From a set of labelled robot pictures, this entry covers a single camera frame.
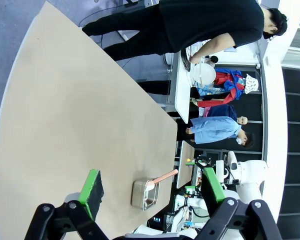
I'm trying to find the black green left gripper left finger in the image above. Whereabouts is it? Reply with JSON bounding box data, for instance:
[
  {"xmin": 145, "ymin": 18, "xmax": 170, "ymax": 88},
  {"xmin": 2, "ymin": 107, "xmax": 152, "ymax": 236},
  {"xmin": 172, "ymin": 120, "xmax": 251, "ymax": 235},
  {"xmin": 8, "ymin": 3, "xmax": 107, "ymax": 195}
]
[{"xmin": 24, "ymin": 169, "xmax": 111, "ymax": 240}]

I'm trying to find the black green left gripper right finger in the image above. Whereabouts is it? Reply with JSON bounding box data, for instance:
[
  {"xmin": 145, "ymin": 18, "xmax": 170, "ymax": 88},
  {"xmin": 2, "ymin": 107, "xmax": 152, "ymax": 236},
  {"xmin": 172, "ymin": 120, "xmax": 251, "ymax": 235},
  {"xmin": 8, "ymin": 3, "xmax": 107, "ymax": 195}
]
[{"xmin": 194, "ymin": 166, "xmax": 284, "ymax": 240}]

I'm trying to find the white round plate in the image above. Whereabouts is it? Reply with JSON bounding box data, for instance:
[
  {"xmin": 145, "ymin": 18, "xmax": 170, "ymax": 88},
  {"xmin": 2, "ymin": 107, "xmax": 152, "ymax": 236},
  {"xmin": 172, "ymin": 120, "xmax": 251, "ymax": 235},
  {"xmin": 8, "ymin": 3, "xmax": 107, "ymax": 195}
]
[{"xmin": 192, "ymin": 62, "xmax": 217, "ymax": 89}]

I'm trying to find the black serving tray with handles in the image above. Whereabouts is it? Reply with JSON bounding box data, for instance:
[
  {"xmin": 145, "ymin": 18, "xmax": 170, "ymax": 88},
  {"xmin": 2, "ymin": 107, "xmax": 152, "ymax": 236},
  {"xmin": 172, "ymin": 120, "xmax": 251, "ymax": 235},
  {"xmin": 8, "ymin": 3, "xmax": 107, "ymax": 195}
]
[{"xmin": 180, "ymin": 48, "xmax": 192, "ymax": 73}]

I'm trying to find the person's right forearm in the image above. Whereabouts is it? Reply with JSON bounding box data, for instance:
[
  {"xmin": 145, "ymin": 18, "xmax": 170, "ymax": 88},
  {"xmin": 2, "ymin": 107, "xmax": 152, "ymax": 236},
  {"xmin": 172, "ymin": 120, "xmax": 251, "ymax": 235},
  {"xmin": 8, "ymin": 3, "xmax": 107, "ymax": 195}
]
[{"xmin": 196, "ymin": 33, "xmax": 235, "ymax": 62}]

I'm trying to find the small beige table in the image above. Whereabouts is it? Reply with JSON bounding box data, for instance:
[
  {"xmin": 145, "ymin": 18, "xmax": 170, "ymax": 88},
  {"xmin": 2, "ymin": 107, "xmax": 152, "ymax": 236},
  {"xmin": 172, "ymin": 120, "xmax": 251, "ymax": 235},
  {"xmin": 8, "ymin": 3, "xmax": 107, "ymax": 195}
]
[{"xmin": 176, "ymin": 140, "xmax": 196, "ymax": 190}]

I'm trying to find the rectangular steel tin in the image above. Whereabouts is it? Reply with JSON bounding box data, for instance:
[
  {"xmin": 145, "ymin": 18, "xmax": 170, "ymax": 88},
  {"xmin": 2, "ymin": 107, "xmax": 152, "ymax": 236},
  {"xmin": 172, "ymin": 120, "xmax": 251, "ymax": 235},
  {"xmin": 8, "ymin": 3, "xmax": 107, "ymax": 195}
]
[{"xmin": 130, "ymin": 177, "xmax": 161, "ymax": 212}]

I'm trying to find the person with face mask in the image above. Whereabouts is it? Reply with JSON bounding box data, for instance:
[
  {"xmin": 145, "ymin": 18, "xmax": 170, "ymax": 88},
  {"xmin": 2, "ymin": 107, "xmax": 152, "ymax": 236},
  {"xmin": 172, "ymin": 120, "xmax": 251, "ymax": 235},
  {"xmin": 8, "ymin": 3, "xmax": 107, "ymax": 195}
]
[{"xmin": 235, "ymin": 131, "xmax": 256, "ymax": 149}]

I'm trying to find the person in blue shirt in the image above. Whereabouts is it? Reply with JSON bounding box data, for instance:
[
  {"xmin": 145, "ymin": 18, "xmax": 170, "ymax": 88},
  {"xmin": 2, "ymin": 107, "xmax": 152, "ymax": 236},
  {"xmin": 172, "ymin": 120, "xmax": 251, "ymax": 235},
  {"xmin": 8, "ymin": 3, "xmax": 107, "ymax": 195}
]
[{"xmin": 185, "ymin": 115, "xmax": 249, "ymax": 145}]

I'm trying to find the white side table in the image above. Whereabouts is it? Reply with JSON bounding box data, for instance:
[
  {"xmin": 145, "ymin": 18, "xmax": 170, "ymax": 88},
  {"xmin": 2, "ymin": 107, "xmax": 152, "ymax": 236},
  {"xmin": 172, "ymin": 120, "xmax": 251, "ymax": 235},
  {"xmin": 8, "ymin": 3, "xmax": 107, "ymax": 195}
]
[{"xmin": 174, "ymin": 46, "xmax": 194, "ymax": 125}]

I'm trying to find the red and blue garment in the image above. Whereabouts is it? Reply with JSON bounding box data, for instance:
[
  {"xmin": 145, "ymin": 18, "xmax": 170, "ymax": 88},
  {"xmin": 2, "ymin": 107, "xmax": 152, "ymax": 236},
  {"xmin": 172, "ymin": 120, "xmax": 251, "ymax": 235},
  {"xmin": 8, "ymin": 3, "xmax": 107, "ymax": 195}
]
[{"xmin": 191, "ymin": 68, "xmax": 246, "ymax": 109}]

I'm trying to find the patterned white hat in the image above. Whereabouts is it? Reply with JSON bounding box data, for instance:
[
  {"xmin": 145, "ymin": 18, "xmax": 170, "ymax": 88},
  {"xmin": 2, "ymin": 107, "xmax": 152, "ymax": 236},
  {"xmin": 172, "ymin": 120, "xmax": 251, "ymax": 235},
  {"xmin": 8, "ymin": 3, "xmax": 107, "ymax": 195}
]
[{"xmin": 244, "ymin": 73, "xmax": 260, "ymax": 95}]

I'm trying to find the person in black clothes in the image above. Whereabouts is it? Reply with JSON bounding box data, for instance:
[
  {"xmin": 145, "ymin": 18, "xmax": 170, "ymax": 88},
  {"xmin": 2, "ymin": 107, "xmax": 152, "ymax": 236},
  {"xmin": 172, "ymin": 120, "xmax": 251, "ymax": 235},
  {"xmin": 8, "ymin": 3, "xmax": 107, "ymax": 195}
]
[{"xmin": 81, "ymin": 0, "xmax": 289, "ymax": 63}]

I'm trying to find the white wire dish rack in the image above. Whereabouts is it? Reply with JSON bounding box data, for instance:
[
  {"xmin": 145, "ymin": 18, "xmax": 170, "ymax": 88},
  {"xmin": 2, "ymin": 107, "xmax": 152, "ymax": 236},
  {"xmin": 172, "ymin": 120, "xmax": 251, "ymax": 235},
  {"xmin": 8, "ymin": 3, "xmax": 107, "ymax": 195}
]
[{"xmin": 188, "ymin": 44, "xmax": 217, "ymax": 89}]

